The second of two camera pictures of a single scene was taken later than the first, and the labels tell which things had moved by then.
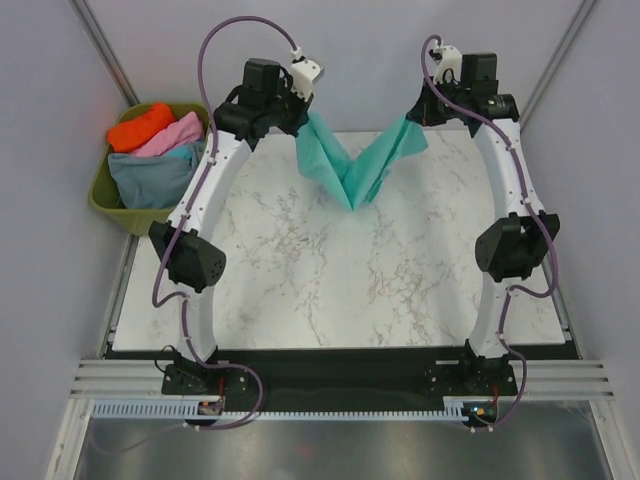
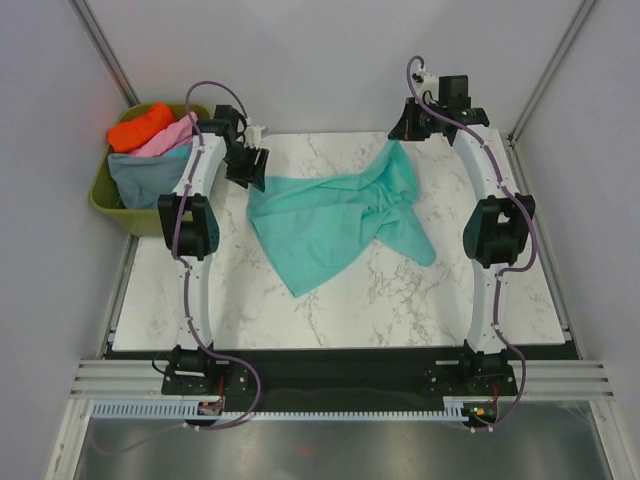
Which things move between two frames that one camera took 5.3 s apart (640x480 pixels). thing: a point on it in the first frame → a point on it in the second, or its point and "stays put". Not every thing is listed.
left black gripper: [302, 108] → [256, 173]
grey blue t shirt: [153, 182] stays put
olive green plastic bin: [180, 110] stays put
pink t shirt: [185, 129] stays put
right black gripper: [422, 112] → [404, 129]
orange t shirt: [129, 135] stays put
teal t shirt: [352, 181] → [310, 225]
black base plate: [334, 381] stays put
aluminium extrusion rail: [123, 379] stays put
